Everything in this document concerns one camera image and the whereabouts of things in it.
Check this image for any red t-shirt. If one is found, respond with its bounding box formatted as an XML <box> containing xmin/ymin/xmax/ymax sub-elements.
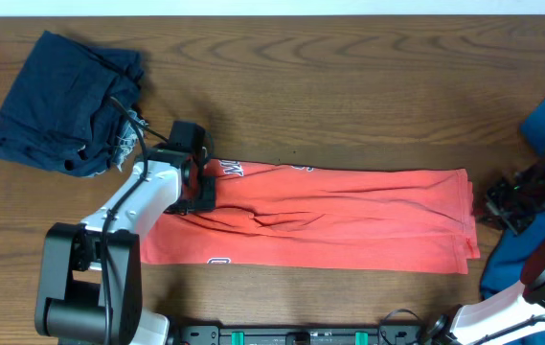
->
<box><xmin>141</xmin><ymin>160</ymin><xmax>480</xmax><ymax>274</ymax></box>

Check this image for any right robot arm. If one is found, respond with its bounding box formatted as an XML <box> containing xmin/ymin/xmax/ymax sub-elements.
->
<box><xmin>418</xmin><ymin>155</ymin><xmax>545</xmax><ymax>344</ymax></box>

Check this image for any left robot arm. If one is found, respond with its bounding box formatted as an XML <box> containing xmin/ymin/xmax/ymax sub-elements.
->
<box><xmin>34</xmin><ymin>121</ymin><xmax>216</xmax><ymax>344</ymax></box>

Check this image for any blue t-shirt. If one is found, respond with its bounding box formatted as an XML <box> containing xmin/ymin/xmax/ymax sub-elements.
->
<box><xmin>454</xmin><ymin>100</ymin><xmax>545</xmax><ymax>344</ymax></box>

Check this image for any folded dark navy garment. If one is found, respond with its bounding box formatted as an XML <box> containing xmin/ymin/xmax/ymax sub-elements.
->
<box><xmin>0</xmin><ymin>32</ymin><xmax>144</xmax><ymax>177</ymax></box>

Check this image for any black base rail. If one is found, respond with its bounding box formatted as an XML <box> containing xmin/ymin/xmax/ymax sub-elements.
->
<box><xmin>166</xmin><ymin>323</ymin><xmax>421</xmax><ymax>345</ymax></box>

